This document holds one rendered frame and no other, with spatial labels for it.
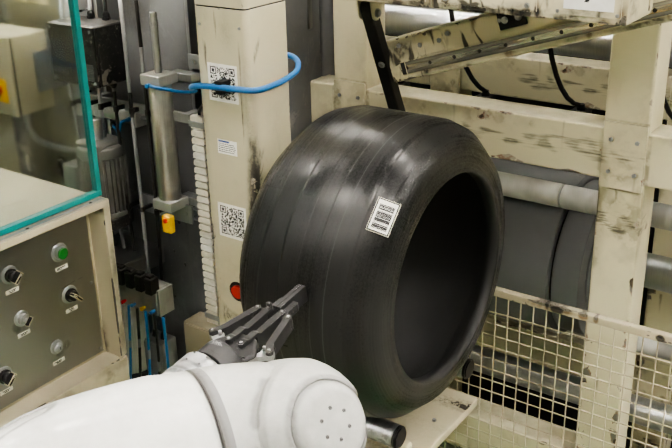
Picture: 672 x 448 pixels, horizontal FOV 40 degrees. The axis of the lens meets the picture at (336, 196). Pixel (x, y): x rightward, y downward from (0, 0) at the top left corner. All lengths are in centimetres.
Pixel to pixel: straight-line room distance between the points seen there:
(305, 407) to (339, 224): 83
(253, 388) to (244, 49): 108
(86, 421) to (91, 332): 136
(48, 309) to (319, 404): 130
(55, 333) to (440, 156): 89
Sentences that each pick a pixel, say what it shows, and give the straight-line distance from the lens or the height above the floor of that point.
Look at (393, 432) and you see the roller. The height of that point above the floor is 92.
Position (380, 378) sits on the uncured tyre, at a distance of 160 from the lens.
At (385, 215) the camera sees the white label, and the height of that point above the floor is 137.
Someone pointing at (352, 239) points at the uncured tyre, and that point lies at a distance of 150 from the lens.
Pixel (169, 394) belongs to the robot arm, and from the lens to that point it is 73.
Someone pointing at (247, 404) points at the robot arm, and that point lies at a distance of 73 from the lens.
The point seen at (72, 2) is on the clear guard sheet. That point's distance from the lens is 184.
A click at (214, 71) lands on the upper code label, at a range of 180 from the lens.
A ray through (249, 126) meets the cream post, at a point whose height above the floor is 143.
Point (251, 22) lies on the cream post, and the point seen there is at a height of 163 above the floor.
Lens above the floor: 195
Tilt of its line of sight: 22 degrees down
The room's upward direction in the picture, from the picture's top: 1 degrees counter-clockwise
